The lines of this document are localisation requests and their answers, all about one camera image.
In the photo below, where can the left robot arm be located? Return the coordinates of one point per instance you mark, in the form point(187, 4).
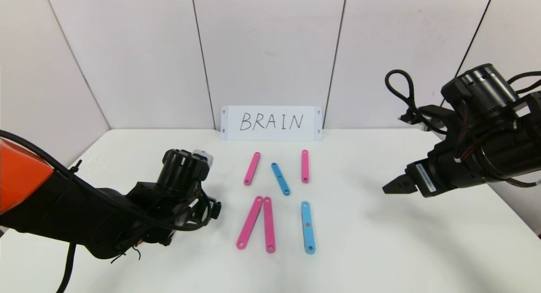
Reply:
point(84, 217)

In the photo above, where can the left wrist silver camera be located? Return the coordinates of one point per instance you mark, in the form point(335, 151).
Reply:
point(204, 156)

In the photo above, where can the medium blue plastic bar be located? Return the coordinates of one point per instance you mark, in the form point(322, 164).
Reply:
point(280, 179)

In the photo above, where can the short pink plastic bar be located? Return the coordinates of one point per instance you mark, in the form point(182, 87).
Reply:
point(304, 166)

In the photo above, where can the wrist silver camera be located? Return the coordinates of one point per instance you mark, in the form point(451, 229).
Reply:
point(204, 156)
point(427, 117)

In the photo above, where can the long pink plastic bar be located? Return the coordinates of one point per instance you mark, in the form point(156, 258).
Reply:
point(250, 222)
point(269, 224)
point(252, 168)

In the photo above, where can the blue bar with orange underside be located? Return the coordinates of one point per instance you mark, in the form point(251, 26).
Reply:
point(308, 236)

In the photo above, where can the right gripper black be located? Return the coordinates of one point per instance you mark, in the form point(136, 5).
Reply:
point(424, 178)

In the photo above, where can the white BRAIN sign card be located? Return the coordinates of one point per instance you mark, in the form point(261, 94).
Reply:
point(253, 134)

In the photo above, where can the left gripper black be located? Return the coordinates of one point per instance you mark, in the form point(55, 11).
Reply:
point(213, 209)

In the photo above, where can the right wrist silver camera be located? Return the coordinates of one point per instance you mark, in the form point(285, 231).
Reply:
point(427, 117)

